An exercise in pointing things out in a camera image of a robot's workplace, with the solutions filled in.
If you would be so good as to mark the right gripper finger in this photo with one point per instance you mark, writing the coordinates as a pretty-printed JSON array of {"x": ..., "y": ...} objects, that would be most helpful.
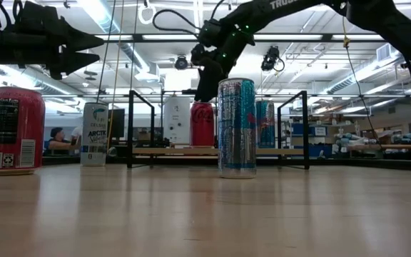
[{"x": 209, "y": 85}]

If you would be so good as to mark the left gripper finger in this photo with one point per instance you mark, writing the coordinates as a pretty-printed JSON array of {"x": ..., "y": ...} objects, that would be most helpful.
[
  {"x": 70, "y": 62},
  {"x": 78, "y": 40}
]

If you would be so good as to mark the red Coca-Cola can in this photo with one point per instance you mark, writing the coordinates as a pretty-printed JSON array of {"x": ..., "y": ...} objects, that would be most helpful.
[
  {"x": 36, "y": 121},
  {"x": 202, "y": 125}
]

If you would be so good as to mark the blue silver Red Bull can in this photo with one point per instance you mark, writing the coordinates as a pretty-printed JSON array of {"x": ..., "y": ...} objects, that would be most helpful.
[
  {"x": 265, "y": 125},
  {"x": 236, "y": 132}
]

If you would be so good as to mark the white Celsius Arctic can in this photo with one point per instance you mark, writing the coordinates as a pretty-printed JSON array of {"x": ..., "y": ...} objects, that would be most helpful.
[{"x": 94, "y": 135}]

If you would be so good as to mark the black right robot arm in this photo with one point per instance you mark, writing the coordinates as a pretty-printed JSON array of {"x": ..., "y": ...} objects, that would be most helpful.
[{"x": 387, "y": 21}]

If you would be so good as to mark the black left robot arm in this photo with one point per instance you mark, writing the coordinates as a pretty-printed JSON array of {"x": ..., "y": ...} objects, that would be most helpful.
[{"x": 13, "y": 46}]

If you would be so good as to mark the shelf with blue bins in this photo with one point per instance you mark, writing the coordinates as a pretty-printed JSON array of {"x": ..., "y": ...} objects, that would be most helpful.
[{"x": 300, "y": 129}]

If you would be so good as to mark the person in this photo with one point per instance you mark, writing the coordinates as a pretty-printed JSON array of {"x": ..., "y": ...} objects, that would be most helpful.
[
  {"x": 76, "y": 133},
  {"x": 57, "y": 141}
]

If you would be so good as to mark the black computer monitor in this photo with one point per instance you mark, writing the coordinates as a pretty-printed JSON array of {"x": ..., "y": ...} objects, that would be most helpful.
[{"x": 117, "y": 123}]

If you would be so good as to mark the black overhead rig beam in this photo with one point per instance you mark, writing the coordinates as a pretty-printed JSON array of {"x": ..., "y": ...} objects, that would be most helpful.
[{"x": 328, "y": 37}]

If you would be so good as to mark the grey ceiling vent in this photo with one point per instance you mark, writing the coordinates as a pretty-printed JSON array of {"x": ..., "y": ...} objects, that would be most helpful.
[{"x": 384, "y": 53}]

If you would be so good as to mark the cluttered wooden workbench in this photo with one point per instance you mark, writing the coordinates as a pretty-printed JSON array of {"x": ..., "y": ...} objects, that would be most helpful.
[{"x": 405, "y": 146}]

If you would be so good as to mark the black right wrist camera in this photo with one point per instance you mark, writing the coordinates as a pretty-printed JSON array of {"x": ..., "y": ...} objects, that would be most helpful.
[{"x": 198, "y": 53}]

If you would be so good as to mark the round black overhead camera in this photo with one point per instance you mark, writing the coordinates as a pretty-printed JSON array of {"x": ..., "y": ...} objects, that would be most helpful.
[{"x": 181, "y": 63}]

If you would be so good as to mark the black rig camera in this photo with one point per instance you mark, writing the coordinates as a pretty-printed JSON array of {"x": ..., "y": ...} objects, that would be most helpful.
[{"x": 270, "y": 57}]

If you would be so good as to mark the wooden shelf with black frame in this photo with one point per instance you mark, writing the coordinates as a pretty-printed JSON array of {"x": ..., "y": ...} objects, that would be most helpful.
[{"x": 177, "y": 151}]

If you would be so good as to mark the black aluminium table frame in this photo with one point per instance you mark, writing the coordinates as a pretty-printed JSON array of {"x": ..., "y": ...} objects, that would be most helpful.
[{"x": 369, "y": 165}]

